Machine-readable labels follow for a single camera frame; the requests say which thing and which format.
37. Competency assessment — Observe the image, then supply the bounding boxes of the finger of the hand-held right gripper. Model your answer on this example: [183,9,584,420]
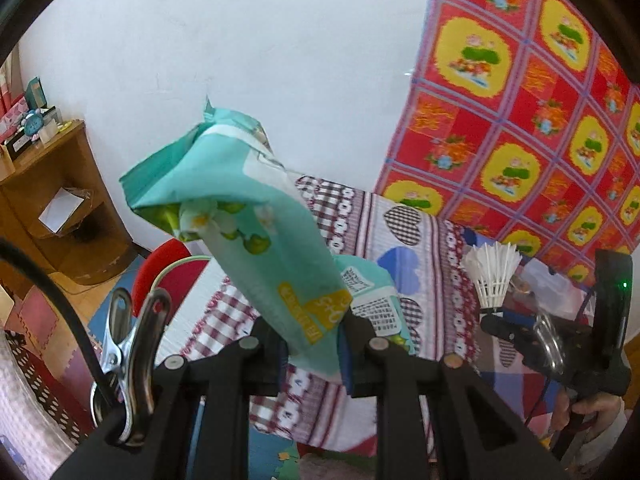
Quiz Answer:
[480,310,548,366]

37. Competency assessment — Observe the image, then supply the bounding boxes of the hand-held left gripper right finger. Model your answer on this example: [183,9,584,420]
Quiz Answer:
[337,312,571,480]

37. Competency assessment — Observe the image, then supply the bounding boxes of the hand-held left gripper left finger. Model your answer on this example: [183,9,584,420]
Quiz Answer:
[50,317,288,480]

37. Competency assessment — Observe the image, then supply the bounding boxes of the white shuttlecock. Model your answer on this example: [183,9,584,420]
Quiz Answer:
[460,242,523,313]

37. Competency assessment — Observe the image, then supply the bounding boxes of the red bin with green rim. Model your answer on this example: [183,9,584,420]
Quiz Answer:
[150,255,226,321]

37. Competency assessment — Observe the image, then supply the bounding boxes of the teal wipes packet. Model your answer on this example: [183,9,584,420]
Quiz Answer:
[119,95,417,378]

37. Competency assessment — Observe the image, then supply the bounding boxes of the person's right forearm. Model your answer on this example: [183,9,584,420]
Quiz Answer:
[570,410,631,471]

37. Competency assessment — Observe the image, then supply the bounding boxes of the person's right hand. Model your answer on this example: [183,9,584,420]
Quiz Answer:
[550,390,626,441]

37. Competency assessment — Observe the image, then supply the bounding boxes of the metal spring clip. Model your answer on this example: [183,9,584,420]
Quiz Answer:
[91,287,173,448]
[532,316,566,376]

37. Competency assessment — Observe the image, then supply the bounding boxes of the red round stool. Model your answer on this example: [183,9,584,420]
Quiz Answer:
[132,239,193,318]

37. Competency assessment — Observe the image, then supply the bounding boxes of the red floral printed cloth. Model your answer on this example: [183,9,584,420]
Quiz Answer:
[375,0,640,286]

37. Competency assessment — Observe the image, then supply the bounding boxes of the dark polka dot cloth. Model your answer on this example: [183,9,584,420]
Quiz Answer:
[0,330,96,446]

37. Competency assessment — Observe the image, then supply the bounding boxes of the wooden corner shelf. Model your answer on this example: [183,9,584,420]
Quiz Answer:
[0,120,136,286]

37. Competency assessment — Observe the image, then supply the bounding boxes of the pink dotted bed sheet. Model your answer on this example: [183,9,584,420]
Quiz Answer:
[0,355,86,480]

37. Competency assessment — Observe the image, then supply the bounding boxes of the white paper in clear wrap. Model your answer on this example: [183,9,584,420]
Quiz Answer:
[37,186,96,236]

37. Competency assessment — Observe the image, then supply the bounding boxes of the black desk box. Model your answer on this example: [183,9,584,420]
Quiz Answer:
[1,132,38,161]

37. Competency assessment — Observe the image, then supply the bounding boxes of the teal alarm clock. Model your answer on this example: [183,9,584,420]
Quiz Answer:
[20,109,47,140]

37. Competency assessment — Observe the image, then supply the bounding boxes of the pink boxes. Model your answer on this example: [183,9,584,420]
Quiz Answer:
[0,92,28,133]

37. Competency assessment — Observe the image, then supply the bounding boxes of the teal card box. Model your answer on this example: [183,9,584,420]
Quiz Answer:
[25,77,47,111]

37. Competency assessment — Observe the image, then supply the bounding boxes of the black cable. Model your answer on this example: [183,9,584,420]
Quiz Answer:
[0,237,118,408]

